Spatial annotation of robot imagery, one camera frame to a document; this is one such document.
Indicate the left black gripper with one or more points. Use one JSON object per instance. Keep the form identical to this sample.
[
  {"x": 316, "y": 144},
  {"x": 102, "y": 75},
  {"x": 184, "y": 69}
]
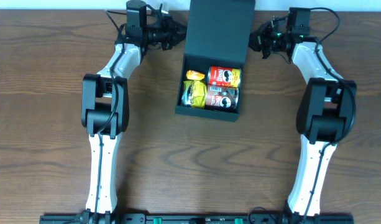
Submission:
[{"x": 170, "y": 35}]

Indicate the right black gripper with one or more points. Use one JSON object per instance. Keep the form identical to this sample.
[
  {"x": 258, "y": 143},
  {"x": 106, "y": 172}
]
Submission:
[{"x": 264, "y": 41}]

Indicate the dark green box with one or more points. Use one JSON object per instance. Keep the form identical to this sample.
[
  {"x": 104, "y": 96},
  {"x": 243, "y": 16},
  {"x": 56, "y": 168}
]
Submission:
[{"x": 217, "y": 34}]

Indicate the small yellow snack packet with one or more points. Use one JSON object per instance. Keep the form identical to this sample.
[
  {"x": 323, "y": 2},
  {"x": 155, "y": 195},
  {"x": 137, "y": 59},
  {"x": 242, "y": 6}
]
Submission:
[{"x": 194, "y": 75}]

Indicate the red Pringles can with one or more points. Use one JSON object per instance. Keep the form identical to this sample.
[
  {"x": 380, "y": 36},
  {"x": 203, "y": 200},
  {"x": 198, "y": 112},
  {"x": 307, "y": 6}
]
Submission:
[{"x": 224, "y": 76}]

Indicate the long yellow snack bar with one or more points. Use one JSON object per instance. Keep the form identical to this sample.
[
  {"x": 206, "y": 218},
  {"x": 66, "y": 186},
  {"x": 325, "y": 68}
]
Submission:
[{"x": 198, "y": 90}]

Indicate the green white snack packet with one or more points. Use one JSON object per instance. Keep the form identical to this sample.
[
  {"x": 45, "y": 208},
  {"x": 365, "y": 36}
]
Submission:
[{"x": 186, "y": 99}]

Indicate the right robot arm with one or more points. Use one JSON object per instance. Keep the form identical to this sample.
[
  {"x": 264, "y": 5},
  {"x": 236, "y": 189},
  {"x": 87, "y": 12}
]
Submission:
[{"x": 325, "y": 116}]

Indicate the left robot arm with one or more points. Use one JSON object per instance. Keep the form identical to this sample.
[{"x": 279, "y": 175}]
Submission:
[{"x": 105, "y": 104}]

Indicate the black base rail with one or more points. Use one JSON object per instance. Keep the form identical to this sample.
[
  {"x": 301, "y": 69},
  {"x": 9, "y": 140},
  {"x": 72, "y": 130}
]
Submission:
[{"x": 263, "y": 218}]

